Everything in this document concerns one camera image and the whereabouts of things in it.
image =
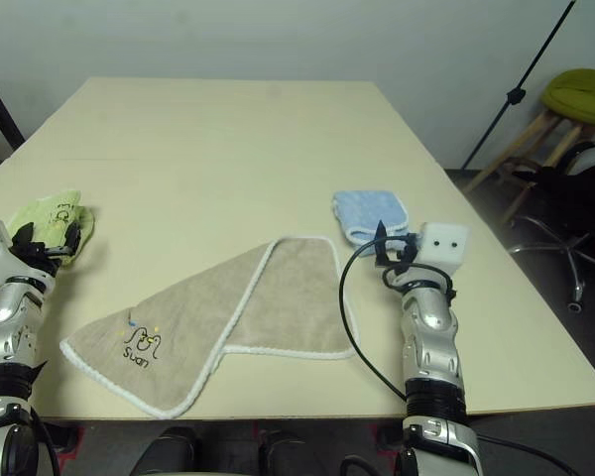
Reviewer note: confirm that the black robot right foot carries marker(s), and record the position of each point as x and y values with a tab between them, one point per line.
287	456

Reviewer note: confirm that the black tripod stand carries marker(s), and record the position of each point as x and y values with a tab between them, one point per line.
516	95

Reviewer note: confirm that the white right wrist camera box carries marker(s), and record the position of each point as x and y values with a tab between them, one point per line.
443	245

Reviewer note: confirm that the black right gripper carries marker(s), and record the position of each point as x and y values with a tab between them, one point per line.
401	258

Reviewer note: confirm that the wooden stool green cushion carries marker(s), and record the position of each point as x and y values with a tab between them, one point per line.
580	94

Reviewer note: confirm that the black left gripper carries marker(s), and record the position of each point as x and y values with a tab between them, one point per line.
37	255

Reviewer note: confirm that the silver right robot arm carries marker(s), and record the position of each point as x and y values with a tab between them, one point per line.
431	337

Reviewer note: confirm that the black office chair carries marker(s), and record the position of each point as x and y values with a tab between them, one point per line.
590	198

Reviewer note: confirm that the side table at left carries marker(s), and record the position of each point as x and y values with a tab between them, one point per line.
0	116

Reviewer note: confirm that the beige towel white trim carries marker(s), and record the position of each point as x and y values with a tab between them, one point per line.
287	297

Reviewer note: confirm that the blue folded towel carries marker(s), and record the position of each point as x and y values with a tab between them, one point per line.
367	210

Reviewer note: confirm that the green folded towel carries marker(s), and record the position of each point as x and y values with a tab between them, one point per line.
44	208

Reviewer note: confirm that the black robot foot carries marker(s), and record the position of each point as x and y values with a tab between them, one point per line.
168	451
287	456

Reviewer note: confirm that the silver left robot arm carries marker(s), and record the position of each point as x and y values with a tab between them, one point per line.
5	317

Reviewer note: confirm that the black robot left foot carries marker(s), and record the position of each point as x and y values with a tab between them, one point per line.
168	451

